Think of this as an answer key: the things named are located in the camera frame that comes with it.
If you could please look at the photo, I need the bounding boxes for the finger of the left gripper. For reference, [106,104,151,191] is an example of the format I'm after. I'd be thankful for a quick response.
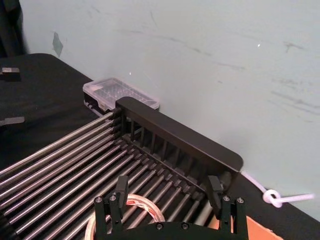
[0,116,26,128]
[0,66,21,82]

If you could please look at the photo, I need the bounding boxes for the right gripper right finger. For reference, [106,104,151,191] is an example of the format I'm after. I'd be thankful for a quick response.
[206,175,247,236]

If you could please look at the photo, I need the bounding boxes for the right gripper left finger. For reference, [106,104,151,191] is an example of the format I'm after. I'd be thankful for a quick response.
[93,175,130,237]

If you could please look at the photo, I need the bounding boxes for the white tape roll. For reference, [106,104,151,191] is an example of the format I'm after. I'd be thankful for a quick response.
[85,193,166,240]

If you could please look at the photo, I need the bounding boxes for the shallow brown cardboard tray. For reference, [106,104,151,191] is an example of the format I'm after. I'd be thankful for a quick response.
[206,214,285,240]

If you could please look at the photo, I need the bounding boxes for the dark hanging fabric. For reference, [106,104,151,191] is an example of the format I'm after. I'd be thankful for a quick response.
[0,0,29,59]

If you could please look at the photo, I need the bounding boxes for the black rack with steel bars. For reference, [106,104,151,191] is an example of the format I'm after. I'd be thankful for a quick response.
[0,96,245,240]

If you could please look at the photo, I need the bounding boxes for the clear plastic case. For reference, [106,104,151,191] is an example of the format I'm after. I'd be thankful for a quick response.
[82,77,161,118]

